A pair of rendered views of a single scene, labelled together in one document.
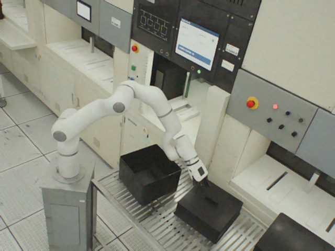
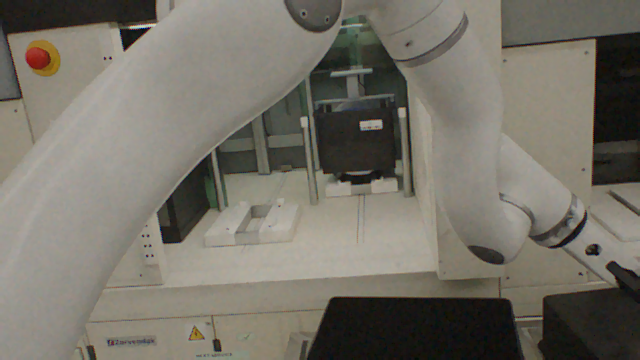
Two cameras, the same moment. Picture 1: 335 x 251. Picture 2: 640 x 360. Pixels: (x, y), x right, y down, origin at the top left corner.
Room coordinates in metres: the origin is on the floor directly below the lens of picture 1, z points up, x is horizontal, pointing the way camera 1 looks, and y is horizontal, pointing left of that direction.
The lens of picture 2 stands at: (0.93, 0.48, 1.34)
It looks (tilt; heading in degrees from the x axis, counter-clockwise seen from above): 16 degrees down; 328
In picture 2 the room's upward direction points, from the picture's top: 6 degrees counter-clockwise
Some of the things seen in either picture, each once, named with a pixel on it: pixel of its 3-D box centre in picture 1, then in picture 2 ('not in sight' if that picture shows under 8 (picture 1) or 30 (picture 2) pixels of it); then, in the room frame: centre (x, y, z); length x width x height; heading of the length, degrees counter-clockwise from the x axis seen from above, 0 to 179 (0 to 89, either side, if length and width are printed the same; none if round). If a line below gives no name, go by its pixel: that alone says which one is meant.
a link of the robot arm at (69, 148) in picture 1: (69, 130); not in sight; (1.39, 0.56, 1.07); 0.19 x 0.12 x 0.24; 1
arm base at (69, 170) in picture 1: (68, 161); not in sight; (1.35, 0.56, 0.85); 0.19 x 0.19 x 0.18
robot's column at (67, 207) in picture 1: (71, 212); not in sight; (1.35, 0.56, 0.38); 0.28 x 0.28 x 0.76; 6
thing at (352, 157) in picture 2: not in sight; (356, 124); (2.20, -0.48, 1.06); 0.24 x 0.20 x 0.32; 51
